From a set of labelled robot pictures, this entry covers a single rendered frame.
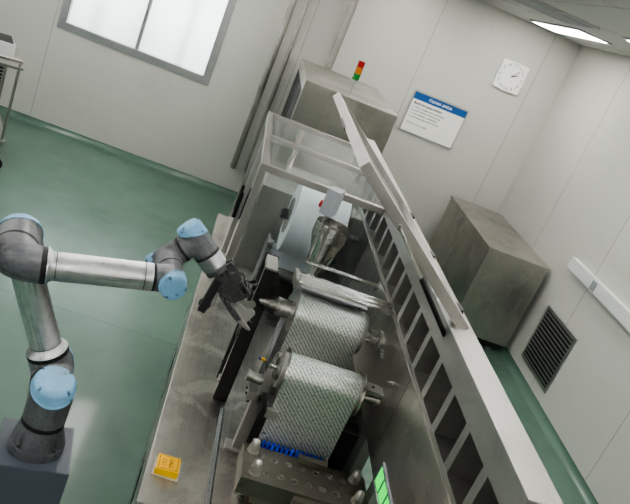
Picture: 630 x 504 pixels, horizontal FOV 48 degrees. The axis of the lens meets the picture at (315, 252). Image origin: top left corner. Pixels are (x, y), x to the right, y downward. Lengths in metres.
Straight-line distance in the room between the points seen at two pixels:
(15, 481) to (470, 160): 6.45
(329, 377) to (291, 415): 0.17
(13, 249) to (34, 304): 0.24
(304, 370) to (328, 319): 0.25
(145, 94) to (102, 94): 0.44
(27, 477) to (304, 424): 0.80
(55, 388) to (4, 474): 0.27
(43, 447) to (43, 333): 0.31
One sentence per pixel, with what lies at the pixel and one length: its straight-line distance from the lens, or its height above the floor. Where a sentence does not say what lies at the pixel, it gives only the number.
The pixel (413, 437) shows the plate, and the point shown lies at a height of 1.38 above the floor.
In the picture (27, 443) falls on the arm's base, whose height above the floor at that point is 0.95.
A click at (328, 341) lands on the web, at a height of 1.31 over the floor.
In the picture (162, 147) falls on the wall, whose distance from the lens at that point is 7.71.
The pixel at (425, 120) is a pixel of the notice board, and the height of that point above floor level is 1.52.
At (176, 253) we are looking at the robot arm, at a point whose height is 1.53.
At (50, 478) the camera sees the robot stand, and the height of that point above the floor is 0.88.
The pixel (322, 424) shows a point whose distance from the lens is 2.25.
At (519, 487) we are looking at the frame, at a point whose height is 1.65.
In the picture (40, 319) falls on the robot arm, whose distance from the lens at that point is 2.08.
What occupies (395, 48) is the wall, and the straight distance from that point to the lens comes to 7.51.
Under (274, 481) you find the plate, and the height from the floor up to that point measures 1.03.
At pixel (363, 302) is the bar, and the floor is 1.45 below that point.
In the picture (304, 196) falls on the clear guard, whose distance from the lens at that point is 3.01.
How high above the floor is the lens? 2.32
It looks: 19 degrees down
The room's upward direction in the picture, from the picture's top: 23 degrees clockwise
